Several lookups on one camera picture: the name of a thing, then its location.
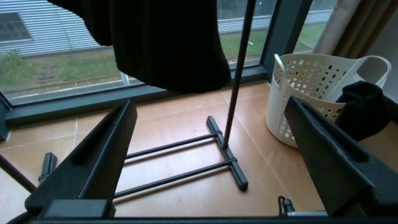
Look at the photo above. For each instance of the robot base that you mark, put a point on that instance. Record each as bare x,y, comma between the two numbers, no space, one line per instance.
306,213

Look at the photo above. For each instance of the black clothes rack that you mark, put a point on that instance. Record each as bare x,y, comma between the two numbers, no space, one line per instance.
237,174

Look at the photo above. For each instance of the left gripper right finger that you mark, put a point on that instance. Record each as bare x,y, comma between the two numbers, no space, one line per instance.
345,183

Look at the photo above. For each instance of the white laundry basket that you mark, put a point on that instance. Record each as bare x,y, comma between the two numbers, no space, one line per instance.
276,118

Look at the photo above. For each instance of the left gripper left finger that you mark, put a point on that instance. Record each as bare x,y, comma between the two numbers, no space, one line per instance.
93,174

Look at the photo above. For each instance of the black shorts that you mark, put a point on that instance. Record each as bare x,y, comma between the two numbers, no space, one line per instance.
171,46

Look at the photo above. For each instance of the beige curtain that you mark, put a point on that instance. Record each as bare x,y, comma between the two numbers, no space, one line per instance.
348,28

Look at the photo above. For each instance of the black garment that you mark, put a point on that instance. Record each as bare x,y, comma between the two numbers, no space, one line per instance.
363,109

